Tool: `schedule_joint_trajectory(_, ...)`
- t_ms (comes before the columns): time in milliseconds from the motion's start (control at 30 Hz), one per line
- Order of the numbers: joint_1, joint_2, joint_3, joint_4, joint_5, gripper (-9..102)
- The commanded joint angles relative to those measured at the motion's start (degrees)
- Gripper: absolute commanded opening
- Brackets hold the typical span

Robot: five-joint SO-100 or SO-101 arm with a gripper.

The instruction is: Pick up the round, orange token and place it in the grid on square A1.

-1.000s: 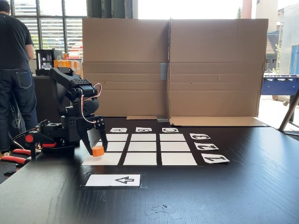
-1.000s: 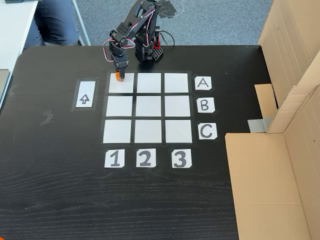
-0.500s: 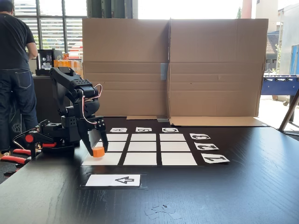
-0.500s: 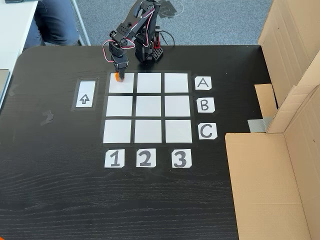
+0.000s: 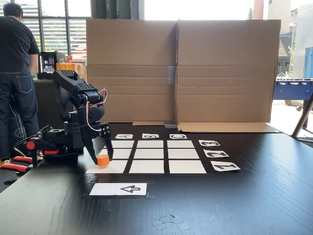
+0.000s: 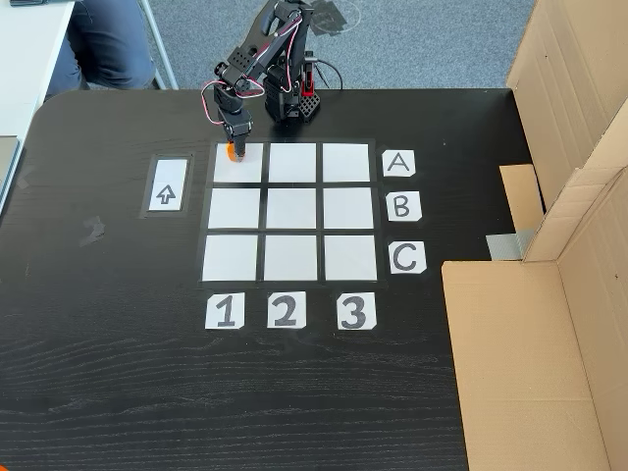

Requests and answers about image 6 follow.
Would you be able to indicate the round orange token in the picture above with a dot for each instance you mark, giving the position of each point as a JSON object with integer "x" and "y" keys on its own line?
{"x": 228, "y": 152}

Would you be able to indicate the paper sheet letter A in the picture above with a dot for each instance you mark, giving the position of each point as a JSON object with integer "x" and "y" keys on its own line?
{"x": 398, "y": 164}

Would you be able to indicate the large open cardboard box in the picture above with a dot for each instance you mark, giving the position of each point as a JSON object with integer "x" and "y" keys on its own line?
{"x": 515, "y": 368}

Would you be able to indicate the dark flat device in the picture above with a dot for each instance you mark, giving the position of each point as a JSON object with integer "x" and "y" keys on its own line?
{"x": 29, "y": 2}

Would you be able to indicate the person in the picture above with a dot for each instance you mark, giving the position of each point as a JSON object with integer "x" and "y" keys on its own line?
{"x": 108, "y": 44}

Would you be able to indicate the tall brown cardboard panel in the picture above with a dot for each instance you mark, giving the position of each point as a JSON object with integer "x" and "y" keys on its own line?
{"x": 564, "y": 98}

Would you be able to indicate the paper sheet number 2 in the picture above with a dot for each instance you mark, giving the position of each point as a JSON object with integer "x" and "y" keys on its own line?
{"x": 286, "y": 310}

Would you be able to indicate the white arrow paper sheet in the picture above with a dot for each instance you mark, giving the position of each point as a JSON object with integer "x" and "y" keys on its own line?
{"x": 175, "y": 203}

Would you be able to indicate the black tape patch on floor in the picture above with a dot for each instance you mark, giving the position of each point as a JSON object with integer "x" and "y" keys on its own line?
{"x": 333, "y": 22}

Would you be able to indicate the white grid sheet black tape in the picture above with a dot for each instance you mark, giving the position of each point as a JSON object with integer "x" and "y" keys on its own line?
{"x": 292, "y": 208}

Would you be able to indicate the paper sheet letter B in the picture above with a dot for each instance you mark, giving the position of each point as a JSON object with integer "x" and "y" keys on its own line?
{"x": 403, "y": 206}

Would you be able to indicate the grey duct tape piece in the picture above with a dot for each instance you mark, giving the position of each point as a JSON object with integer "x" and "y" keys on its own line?
{"x": 505, "y": 246}

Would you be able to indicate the white metal table leg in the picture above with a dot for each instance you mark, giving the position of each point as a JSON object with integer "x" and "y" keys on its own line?
{"x": 159, "y": 49}

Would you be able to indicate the paper sheet number 1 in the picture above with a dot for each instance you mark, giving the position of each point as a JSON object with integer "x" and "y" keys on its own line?
{"x": 225, "y": 311}

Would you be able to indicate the paper sheet number 3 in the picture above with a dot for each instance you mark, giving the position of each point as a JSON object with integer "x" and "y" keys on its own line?
{"x": 356, "y": 311}

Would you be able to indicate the grey flat object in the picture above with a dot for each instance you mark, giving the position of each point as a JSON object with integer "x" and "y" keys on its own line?
{"x": 7, "y": 162}

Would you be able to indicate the small flat cardboard piece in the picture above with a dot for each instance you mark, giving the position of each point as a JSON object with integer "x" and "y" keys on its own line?
{"x": 520, "y": 196}

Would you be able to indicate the paper sheet letter C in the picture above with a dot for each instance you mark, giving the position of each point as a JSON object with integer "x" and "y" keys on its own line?
{"x": 407, "y": 258}

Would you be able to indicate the red black table clamp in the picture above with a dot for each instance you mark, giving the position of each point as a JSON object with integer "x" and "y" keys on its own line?
{"x": 308, "y": 83}

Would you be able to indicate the white side table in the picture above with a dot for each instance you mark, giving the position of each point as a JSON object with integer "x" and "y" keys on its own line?
{"x": 24, "y": 64}

